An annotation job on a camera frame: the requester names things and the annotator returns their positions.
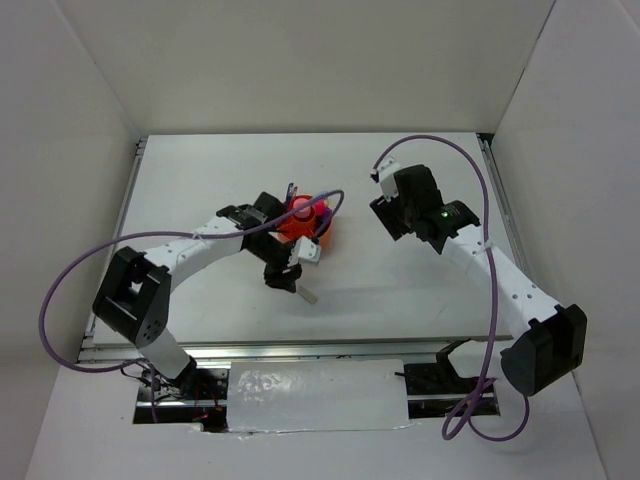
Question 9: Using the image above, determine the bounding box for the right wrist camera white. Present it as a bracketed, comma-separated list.
[370, 156, 401, 202]

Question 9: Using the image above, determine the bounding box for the purple black highlighter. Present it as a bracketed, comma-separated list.
[320, 208, 333, 224]

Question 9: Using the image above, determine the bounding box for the blue pen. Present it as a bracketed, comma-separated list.
[284, 182, 295, 208]

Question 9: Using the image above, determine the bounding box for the red pen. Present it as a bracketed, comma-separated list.
[287, 185, 298, 206]

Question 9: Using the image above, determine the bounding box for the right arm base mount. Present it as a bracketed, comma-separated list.
[394, 339, 478, 419]

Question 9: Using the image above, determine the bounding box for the orange round organizer container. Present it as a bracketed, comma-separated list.
[276, 200, 331, 248]

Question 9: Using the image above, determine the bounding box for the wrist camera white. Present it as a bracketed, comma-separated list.
[370, 156, 401, 202]
[289, 236, 321, 266]

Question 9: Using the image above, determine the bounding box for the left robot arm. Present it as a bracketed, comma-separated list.
[92, 192, 320, 399]

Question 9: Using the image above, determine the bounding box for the aluminium rail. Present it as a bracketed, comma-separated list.
[477, 132, 559, 354]
[77, 334, 487, 364]

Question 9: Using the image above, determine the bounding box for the beige eraser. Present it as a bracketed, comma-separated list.
[297, 286, 318, 305]

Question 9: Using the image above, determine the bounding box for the aluminium front rail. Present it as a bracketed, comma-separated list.
[77, 334, 487, 364]

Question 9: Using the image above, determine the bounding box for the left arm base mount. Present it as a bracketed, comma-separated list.
[120, 359, 230, 433]

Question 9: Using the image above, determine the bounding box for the aluminium right rail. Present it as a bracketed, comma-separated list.
[477, 132, 559, 354]

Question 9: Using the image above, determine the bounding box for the white cover panel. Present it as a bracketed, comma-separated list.
[226, 359, 409, 433]

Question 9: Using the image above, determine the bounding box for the blue clear highlighter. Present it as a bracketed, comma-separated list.
[314, 190, 329, 201]

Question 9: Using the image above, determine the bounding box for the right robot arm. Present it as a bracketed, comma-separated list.
[370, 159, 587, 397]

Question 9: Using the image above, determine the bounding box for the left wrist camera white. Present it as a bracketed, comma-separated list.
[289, 236, 321, 266]

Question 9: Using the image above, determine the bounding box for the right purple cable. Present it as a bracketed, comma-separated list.
[372, 135, 532, 442]

